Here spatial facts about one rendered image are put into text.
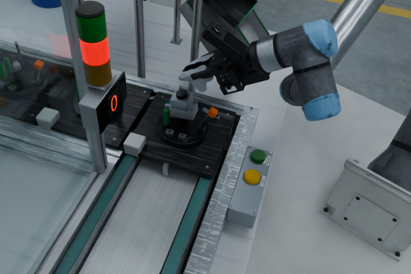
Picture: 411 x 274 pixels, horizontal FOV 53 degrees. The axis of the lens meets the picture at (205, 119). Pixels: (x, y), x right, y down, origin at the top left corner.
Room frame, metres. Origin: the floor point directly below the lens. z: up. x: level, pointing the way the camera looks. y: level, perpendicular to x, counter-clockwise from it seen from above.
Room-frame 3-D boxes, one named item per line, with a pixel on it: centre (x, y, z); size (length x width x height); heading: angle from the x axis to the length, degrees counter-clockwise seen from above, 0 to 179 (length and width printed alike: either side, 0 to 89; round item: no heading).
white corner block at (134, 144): (0.70, 0.18, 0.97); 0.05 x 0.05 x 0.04; 77
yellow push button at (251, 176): (0.64, -0.13, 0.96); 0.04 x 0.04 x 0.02
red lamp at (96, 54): (0.61, 0.22, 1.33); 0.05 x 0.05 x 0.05
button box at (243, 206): (0.64, -0.13, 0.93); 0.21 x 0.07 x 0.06; 167
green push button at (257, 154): (0.71, -0.15, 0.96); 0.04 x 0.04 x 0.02
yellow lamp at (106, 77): (0.61, 0.22, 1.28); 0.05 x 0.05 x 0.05
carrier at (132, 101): (0.83, 0.31, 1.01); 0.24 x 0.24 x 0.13; 77
